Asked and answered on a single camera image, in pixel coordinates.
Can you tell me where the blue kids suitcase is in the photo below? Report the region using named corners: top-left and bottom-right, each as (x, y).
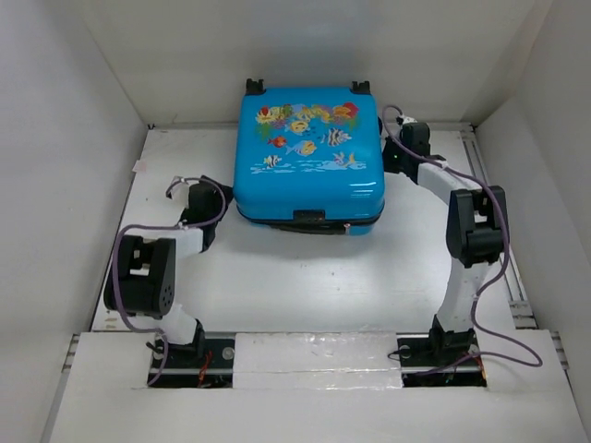
top-left (233, 78), bottom-right (385, 235)

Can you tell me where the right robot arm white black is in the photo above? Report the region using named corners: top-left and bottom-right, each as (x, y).
top-left (382, 117), bottom-right (508, 366)

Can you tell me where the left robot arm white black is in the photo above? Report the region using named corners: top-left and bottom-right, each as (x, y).
top-left (103, 175), bottom-right (234, 366)

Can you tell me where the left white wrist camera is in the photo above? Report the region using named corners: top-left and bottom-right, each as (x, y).
top-left (165, 175), bottom-right (189, 200)

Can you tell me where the aluminium frame rail right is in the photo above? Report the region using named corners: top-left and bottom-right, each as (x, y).
top-left (461, 124), bottom-right (539, 329)

